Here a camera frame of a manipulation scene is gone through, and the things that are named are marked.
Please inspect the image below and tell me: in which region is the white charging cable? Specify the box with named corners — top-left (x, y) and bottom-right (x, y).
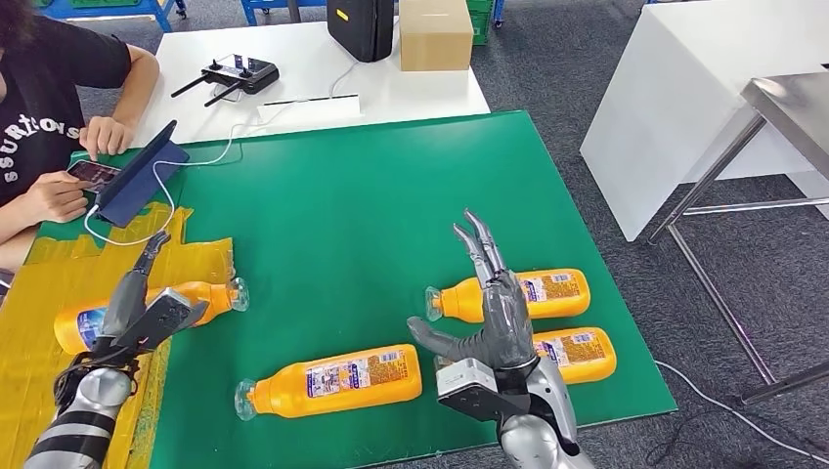
top-left (82, 103), bottom-right (292, 248)

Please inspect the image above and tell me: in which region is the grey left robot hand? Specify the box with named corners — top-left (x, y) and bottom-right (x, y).
top-left (95, 230), bottom-right (172, 354)

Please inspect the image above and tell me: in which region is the small yellow taped cardboard piece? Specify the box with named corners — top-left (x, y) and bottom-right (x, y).
top-left (169, 237), bottom-right (236, 292)

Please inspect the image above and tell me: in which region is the blue metal cart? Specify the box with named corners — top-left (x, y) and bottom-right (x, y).
top-left (22, 0), bottom-right (187, 32)

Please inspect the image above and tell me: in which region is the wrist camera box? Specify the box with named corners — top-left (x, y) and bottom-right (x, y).
top-left (435, 356), bottom-right (529, 425)
top-left (114, 287), bottom-right (210, 356)

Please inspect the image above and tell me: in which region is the person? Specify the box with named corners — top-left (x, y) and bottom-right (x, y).
top-left (0, 0), bottom-right (161, 274)

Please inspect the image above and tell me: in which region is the green table mat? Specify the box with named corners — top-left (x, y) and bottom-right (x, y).
top-left (38, 109), bottom-right (678, 469)

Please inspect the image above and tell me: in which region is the person's left hand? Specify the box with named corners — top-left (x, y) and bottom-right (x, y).
top-left (78, 116), bottom-right (134, 162)

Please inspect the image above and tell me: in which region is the blue tablet case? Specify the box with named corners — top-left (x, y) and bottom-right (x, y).
top-left (89, 119), bottom-right (191, 229)

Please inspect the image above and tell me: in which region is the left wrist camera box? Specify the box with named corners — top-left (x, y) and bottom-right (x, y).
top-left (114, 287), bottom-right (210, 356)

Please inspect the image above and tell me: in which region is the black remote controller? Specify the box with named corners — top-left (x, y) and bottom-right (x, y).
top-left (170, 53), bottom-right (281, 108)

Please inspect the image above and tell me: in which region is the green plastic crate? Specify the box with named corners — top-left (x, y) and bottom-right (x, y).
top-left (467, 0), bottom-right (497, 46)

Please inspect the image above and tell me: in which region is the brown cardboard box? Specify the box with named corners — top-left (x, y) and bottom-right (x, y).
top-left (398, 0), bottom-right (475, 72)

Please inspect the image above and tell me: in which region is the stainless steel table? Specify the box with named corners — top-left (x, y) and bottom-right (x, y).
top-left (647, 70), bottom-right (829, 405)

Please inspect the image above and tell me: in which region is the black case with yellow tag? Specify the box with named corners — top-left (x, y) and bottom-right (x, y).
top-left (326, 0), bottom-right (396, 64)

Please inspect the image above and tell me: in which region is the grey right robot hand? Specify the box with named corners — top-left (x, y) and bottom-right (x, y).
top-left (406, 208), bottom-right (539, 371)

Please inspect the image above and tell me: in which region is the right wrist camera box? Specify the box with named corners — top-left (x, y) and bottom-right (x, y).
top-left (435, 356), bottom-right (529, 425)

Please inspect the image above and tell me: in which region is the white panel table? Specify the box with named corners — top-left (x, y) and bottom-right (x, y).
top-left (579, 0), bottom-right (829, 242)

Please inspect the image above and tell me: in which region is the person's right hand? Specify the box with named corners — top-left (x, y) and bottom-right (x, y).
top-left (19, 171), bottom-right (95, 225)

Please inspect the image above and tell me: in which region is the white power cable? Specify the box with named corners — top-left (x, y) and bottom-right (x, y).
top-left (327, 61), bottom-right (361, 100)

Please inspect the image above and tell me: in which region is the white floor cable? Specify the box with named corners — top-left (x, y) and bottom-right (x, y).
top-left (652, 359), bottom-right (829, 464)

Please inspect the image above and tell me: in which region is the smartphone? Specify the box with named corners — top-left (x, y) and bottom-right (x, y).
top-left (66, 158), bottom-right (122, 194)

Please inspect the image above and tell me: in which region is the orange bottle with clear cap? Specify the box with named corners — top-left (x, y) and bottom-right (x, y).
top-left (53, 277), bottom-right (250, 356)
top-left (234, 344), bottom-right (423, 423)
top-left (432, 326), bottom-right (618, 387)
top-left (423, 268), bottom-right (591, 324)

